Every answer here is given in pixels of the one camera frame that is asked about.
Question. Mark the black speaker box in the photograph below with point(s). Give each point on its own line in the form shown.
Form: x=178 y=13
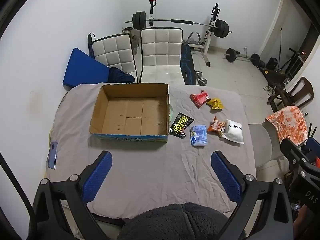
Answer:
x=272 y=63

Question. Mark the red floral packet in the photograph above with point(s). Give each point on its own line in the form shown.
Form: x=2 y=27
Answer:
x=198 y=98

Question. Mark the cardboard box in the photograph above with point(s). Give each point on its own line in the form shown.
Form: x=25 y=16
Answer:
x=130 y=110

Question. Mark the person's dark fleece clothing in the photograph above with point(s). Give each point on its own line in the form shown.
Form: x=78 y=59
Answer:
x=172 y=222

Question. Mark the short barbell with black plates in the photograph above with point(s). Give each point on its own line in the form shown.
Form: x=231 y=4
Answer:
x=231 y=54

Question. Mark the white tufted chair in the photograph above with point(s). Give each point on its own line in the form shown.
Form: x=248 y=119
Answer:
x=160 y=50
x=112 y=52

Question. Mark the black blue weight bench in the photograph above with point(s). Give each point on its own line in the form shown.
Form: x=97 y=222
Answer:
x=186 y=62

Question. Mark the dark blue cloth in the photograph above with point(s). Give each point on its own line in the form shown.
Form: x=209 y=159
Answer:
x=120 y=76

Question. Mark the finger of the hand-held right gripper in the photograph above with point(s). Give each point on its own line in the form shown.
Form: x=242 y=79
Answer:
x=292 y=148

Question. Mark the light blue tissue packet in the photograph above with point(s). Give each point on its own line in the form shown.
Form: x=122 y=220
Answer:
x=198 y=135

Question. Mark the yellow snack packet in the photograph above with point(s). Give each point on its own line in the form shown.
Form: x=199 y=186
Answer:
x=215 y=103

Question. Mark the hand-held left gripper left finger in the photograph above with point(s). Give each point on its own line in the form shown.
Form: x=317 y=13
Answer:
x=100 y=172

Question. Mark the long barbell with black plates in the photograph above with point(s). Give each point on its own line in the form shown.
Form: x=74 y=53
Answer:
x=175 y=21

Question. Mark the white sock packet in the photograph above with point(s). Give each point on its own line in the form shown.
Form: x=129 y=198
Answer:
x=233 y=131

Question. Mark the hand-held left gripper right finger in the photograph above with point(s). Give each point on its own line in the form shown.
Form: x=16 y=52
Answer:
x=225 y=172

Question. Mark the orange floral towel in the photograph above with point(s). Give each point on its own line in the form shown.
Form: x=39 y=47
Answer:
x=287 y=122

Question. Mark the blue foam mat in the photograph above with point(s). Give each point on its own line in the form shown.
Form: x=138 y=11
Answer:
x=85 y=70

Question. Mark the dark folded frame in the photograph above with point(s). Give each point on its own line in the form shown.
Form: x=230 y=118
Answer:
x=90 y=42

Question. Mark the orange cartoon snack packet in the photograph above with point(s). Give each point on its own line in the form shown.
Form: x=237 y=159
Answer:
x=215 y=125

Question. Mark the brown wooden chair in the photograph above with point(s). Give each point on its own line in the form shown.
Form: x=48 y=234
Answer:
x=305 y=90

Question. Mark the white barbell rack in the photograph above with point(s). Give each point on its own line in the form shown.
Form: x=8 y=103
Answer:
x=211 y=30

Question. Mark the black wipes packet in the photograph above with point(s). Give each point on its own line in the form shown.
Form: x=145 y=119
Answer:
x=181 y=125

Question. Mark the small dumbbell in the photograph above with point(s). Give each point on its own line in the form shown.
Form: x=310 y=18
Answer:
x=198 y=74
x=202 y=81

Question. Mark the blue smartphone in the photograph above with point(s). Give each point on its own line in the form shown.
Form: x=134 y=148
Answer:
x=53 y=155

